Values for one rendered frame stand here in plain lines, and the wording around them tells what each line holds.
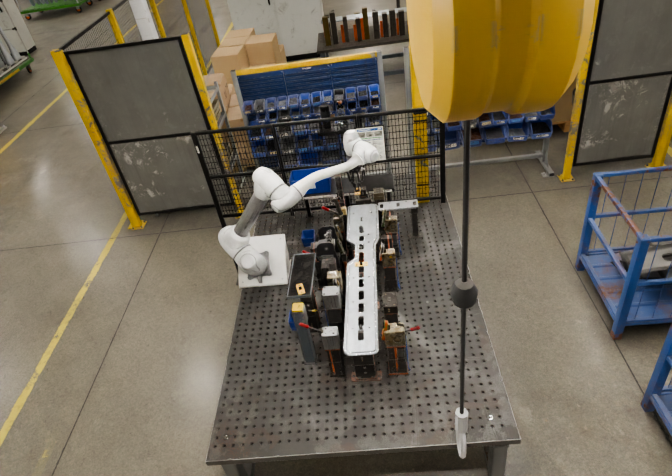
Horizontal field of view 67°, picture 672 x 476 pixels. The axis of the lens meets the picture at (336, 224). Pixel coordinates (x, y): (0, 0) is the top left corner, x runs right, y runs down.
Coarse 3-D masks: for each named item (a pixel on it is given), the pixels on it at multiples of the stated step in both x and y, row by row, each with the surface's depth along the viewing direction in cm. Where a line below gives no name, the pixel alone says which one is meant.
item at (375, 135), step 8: (360, 128) 380; (368, 128) 380; (376, 128) 379; (384, 128) 379; (360, 136) 384; (368, 136) 384; (376, 136) 383; (384, 136) 383; (376, 144) 387; (384, 144) 387; (384, 152) 391; (384, 160) 395
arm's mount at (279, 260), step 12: (252, 240) 372; (264, 240) 371; (276, 240) 370; (276, 252) 368; (276, 264) 367; (288, 264) 377; (240, 276) 368; (264, 276) 366; (276, 276) 365; (288, 276) 370
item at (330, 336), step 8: (328, 328) 280; (336, 328) 279; (328, 336) 276; (336, 336) 276; (328, 344) 280; (336, 344) 280; (328, 352) 285; (336, 352) 285; (336, 360) 289; (336, 368) 293; (344, 368) 298; (336, 376) 297; (344, 376) 296
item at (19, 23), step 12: (12, 0) 1208; (0, 12) 1182; (12, 12) 1204; (0, 24) 1198; (12, 24) 1199; (24, 24) 1242; (0, 36) 1215; (12, 36) 1214; (24, 36) 1238; (24, 48) 1233; (36, 48) 1280
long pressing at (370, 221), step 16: (352, 208) 376; (368, 208) 374; (352, 224) 361; (368, 224) 359; (352, 240) 347; (368, 240) 344; (368, 256) 332; (352, 272) 322; (368, 272) 320; (352, 288) 310; (368, 288) 308; (352, 304) 300; (368, 304) 298; (352, 320) 290; (368, 320) 288; (352, 336) 280; (368, 336) 279; (352, 352) 272; (368, 352) 271
